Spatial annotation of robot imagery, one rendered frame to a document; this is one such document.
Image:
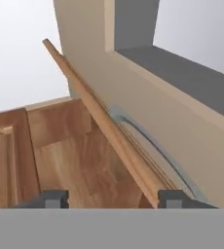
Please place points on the wooden raised-panel cabinet door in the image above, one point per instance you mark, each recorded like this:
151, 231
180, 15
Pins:
7, 162

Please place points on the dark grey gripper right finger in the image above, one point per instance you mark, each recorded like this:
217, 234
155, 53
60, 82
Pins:
170, 197

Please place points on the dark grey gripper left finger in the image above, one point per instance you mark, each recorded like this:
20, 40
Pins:
55, 197

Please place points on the wooden cabinet body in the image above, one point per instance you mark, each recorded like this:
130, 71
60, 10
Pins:
84, 162

